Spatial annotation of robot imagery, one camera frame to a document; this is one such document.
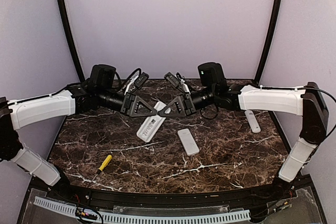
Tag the right black frame post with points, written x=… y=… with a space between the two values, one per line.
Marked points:
x=268 y=41

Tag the black frame post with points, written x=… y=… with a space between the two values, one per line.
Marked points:
x=268 y=41
x=70 y=40

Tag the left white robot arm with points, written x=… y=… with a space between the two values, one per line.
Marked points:
x=76 y=98

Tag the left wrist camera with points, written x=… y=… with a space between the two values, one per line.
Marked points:
x=136 y=83

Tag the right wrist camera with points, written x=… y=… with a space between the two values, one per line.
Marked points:
x=177 y=82

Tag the white remote with display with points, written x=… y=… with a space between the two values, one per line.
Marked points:
x=149 y=128

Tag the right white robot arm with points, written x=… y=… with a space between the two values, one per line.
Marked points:
x=304 y=101

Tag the yellow handled screwdriver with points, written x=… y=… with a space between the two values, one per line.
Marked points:
x=104 y=164

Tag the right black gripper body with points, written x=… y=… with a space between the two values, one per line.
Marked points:
x=188 y=104

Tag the white right remote control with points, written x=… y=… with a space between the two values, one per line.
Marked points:
x=252 y=121

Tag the white centre remote control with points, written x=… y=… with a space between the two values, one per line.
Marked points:
x=188 y=142

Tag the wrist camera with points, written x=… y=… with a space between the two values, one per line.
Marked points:
x=177 y=82
x=136 y=83

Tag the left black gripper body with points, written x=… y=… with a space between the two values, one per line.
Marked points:
x=127 y=103

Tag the white remote control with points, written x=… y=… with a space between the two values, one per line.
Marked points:
x=252 y=121
x=188 y=142

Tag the white slotted cable duct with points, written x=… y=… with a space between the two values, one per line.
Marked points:
x=144 y=215

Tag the black front table rail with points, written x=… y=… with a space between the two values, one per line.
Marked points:
x=250 y=198

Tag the left black frame post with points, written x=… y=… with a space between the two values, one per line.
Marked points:
x=70 y=40

